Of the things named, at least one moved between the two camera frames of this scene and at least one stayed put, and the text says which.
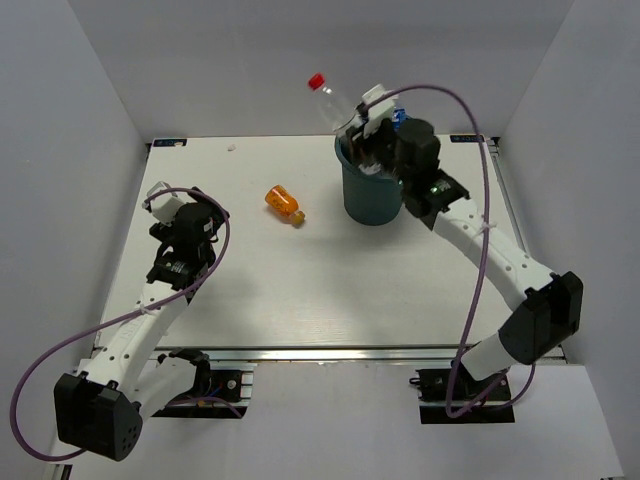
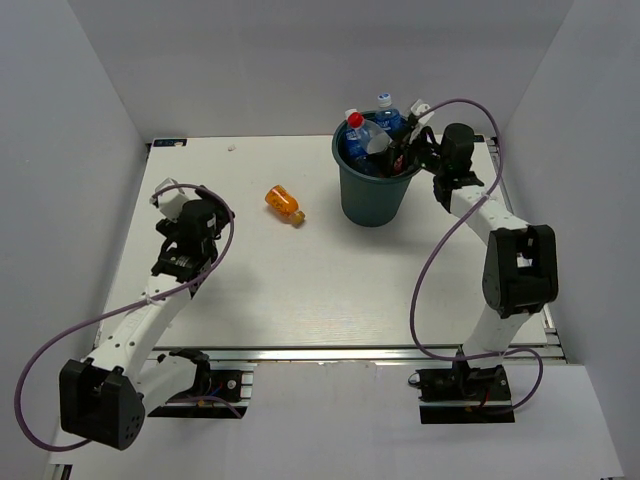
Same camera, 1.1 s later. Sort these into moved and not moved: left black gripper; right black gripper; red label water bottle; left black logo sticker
Moved: right black gripper; red label water bottle
Not moved: left black gripper; left black logo sticker
